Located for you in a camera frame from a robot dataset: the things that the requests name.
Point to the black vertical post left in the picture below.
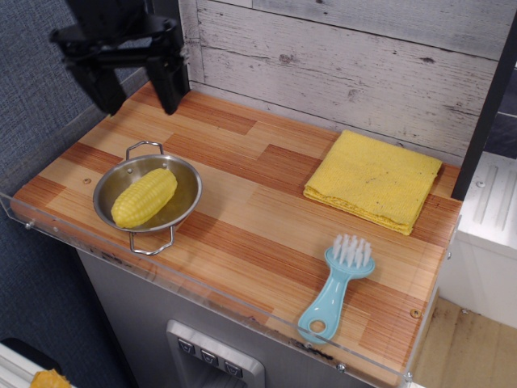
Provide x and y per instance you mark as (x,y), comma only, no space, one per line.
(169,13)

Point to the clear acrylic table guard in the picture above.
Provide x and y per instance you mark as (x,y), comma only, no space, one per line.
(47,297)

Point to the yellow toy corn cob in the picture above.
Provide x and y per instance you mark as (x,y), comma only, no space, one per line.
(144,198)

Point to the grey toy fridge cabinet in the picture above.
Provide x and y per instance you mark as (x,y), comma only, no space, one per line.
(138,307)

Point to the small steel two-handled pan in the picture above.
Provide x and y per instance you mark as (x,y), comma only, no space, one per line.
(140,159)

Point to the light blue scrub brush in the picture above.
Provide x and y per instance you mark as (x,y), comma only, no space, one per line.
(349,258)

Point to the white toy sink unit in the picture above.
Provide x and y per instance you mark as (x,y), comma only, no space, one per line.
(479,272)

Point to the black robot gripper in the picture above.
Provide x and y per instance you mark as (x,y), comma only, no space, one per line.
(112,34)

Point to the folded yellow cloth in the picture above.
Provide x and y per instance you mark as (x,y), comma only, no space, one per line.
(373,180)

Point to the silver dispenser button panel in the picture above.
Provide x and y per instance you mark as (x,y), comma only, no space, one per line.
(206,362)

